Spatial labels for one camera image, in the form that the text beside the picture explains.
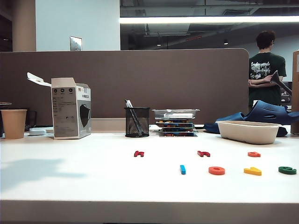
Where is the tall cardboard box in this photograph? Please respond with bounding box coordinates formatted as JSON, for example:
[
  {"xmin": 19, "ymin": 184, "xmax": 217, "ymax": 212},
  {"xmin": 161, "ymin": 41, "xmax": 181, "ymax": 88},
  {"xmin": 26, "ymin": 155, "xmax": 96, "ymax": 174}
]
[{"xmin": 291, "ymin": 49, "xmax": 299, "ymax": 135}]

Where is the metal wall switch plate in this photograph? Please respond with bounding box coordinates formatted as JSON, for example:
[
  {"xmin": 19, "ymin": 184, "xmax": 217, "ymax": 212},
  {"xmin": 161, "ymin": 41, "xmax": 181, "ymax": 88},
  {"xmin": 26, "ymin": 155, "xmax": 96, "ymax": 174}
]
[{"xmin": 69, "ymin": 35, "xmax": 82, "ymax": 52}]

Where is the colourful magnet pack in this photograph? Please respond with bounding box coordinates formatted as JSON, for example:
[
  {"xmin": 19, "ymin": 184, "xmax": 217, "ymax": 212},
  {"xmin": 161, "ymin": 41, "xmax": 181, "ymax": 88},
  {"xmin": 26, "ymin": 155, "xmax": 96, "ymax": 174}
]
[
  {"xmin": 159, "ymin": 125, "xmax": 197, "ymax": 132},
  {"xmin": 155, "ymin": 119, "xmax": 194, "ymax": 125},
  {"xmin": 158, "ymin": 131, "xmax": 199, "ymax": 138}
]

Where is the long ceiling light strip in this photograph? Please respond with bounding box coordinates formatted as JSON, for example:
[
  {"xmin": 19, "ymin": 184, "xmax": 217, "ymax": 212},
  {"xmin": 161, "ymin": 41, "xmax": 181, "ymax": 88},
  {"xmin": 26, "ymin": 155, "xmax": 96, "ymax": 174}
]
[{"xmin": 119, "ymin": 15, "xmax": 299, "ymax": 24}]

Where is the white grey mask box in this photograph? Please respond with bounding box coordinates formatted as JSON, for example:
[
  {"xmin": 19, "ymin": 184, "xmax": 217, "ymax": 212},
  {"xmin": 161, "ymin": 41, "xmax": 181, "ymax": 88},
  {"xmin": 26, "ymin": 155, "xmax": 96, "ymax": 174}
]
[{"xmin": 27, "ymin": 71, "xmax": 92, "ymax": 140}]

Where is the blue foam clog with holes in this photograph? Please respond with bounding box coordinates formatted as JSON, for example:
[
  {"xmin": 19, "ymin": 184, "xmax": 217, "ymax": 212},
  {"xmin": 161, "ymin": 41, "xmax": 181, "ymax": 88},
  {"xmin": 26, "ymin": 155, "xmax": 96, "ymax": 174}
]
[{"xmin": 244, "ymin": 99, "xmax": 299, "ymax": 125}]

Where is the white item in clear box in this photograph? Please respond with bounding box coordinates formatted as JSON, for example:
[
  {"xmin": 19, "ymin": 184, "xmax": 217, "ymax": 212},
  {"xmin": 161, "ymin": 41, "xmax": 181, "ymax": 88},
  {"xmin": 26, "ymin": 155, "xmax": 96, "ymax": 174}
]
[{"xmin": 163, "ymin": 113, "xmax": 194, "ymax": 119}]

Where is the brown desk divider panel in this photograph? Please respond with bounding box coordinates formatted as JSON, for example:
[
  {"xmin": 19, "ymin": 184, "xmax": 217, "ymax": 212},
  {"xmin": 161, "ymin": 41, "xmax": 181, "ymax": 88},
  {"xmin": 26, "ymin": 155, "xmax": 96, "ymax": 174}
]
[{"xmin": 0, "ymin": 48, "xmax": 249, "ymax": 128}]

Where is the clear plastic box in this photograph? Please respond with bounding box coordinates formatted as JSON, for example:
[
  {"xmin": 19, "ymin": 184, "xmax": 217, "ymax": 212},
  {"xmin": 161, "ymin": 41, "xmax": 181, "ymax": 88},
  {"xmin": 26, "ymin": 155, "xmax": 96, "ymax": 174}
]
[{"xmin": 151, "ymin": 108, "xmax": 200, "ymax": 121}]

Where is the grey hand-held tool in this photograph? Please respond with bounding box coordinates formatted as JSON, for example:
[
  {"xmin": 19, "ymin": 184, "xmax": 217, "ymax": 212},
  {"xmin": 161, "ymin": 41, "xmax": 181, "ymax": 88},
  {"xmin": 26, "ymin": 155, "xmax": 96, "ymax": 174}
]
[{"xmin": 270, "ymin": 70, "xmax": 292, "ymax": 95}]

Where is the black mesh pen holder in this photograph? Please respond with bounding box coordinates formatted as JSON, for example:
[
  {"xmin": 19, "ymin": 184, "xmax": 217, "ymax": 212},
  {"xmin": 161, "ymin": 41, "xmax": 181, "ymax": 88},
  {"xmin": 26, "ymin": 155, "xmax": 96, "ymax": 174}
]
[{"xmin": 124, "ymin": 107, "xmax": 150, "ymax": 138}]

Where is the green letter e magnet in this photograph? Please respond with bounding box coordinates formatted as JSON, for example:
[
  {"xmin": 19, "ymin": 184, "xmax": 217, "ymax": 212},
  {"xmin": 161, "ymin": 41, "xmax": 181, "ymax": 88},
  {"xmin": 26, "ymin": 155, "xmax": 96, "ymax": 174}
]
[{"xmin": 278, "ymin": 166, "xmax": 297, "ymax": 175}]

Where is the brown paper cup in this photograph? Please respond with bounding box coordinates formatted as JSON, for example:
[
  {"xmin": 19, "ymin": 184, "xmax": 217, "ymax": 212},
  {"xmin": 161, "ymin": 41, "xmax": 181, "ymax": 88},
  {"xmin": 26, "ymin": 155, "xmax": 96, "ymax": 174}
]
[{"xmin": 0, "ymin": 109, "xmax": 28, "ymax": 140}]

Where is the person in green t-shirt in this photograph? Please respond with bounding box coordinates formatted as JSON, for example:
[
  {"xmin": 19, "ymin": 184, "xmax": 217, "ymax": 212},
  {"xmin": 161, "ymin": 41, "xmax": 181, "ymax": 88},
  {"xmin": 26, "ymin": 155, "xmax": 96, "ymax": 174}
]
[{"xmin": 248, "ymin": 30, "xmax": 287, "ymax": 108}]

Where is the small white case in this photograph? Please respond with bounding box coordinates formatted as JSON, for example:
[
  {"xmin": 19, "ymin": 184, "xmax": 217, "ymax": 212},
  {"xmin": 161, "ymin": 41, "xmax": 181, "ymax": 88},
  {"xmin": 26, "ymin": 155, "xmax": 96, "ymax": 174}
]
[{"xmin": 28, "ymin": 128, "xmax": 47, "ymax": 136}]

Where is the beige oval pulp tray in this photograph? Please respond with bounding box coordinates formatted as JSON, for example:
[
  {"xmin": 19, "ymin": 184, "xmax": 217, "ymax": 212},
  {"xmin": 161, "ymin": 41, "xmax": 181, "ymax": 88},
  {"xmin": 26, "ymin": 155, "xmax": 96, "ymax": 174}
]
[{"xmin": 215, "ymin": 120, "xmax": 282, "ymax": 145}]

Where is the yellow letter v magnet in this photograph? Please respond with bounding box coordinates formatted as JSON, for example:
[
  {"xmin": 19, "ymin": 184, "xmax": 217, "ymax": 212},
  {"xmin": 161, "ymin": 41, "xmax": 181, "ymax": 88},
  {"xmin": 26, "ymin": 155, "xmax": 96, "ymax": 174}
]
[{"xmin": 243, "ymin": 167, "xmax": 262, "ymax": 176}]

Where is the orange letter o magnet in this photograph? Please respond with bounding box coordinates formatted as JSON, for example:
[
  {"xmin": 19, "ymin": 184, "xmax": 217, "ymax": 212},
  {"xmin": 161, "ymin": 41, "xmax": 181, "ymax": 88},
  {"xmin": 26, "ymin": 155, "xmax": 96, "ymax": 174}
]
[{"xmin": 208, "ymin": 166, "xmax": 226, "ymax": 175}]

